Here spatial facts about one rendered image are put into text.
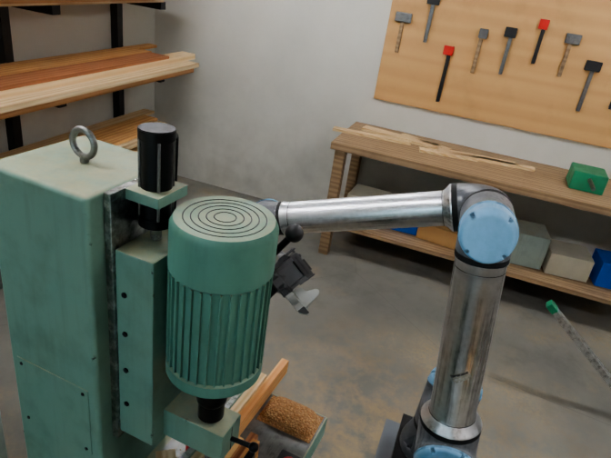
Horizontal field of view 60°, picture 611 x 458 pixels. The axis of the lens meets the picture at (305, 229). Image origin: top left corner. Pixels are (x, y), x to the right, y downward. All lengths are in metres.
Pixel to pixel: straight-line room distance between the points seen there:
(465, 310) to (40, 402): 0.90
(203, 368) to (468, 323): 0.60
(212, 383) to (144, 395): 0.18
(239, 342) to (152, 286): 0.17
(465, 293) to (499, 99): 2.88
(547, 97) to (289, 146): 1.93
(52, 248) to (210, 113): 3.75
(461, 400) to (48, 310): 0.91
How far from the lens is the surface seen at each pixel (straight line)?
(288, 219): 1.37
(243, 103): 4.48
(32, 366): 1.19
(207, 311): 0.85
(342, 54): 4.13
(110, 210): 0.90
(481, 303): 1.21
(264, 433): 1.32
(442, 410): 1.38
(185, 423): 1.12
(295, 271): 1.11
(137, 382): 1.07
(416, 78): 4.01
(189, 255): 0.81
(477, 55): 3.93
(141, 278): 0.92
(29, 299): 1.09
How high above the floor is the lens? 1.88
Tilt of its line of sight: 27 degrees down
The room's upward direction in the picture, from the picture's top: 9 degrees clockwise
